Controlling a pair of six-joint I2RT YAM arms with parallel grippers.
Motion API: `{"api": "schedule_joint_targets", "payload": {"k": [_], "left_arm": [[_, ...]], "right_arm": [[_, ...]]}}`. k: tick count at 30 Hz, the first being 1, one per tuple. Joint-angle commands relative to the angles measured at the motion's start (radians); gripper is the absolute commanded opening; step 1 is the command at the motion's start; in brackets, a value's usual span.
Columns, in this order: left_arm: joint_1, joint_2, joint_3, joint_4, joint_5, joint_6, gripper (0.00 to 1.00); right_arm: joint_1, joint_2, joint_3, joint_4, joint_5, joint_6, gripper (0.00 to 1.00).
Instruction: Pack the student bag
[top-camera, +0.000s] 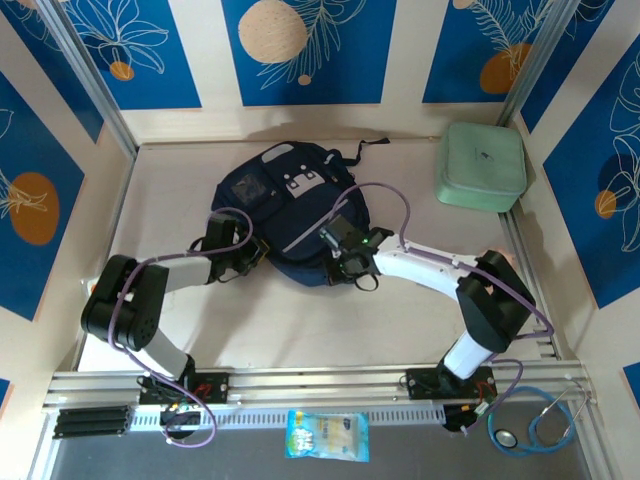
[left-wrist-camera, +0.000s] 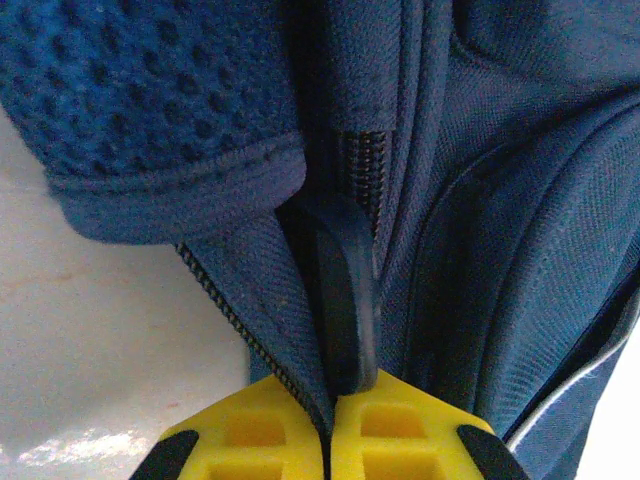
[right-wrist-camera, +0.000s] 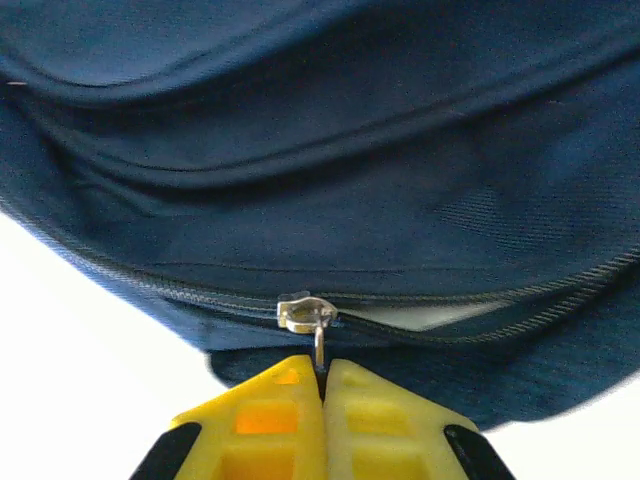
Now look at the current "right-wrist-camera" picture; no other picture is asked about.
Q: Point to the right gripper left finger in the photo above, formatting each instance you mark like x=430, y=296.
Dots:
x=260, y=435

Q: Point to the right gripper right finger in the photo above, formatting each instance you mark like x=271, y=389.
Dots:
x=390, y=435

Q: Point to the navy blue backpack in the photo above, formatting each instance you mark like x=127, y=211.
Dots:
x=320, y=175

